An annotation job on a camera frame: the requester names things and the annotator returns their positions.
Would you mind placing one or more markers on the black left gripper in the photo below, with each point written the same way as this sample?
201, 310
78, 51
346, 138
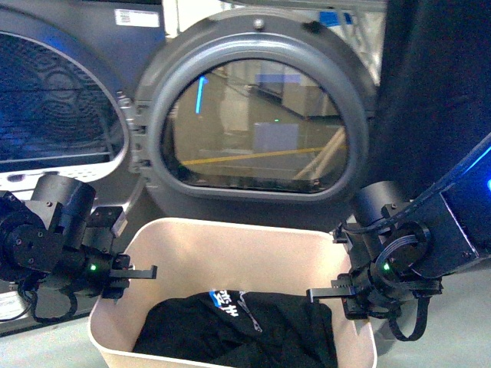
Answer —
95, 268

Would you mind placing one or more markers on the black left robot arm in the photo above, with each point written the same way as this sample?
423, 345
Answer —
58, 239

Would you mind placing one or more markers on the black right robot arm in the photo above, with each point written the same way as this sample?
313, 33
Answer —
455, 209

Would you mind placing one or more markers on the beige plastic laundry hamper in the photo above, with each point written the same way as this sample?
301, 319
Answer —
195, 256

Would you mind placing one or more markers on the grey round dryer door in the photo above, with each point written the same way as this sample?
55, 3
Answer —
255, 116

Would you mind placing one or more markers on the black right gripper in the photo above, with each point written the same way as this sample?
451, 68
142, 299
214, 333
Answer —
382, 276

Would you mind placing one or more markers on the black printed t-shirt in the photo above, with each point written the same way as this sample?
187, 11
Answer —
241, 329

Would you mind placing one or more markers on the dark grey tumble dryer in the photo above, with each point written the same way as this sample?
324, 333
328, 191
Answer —
65, 66

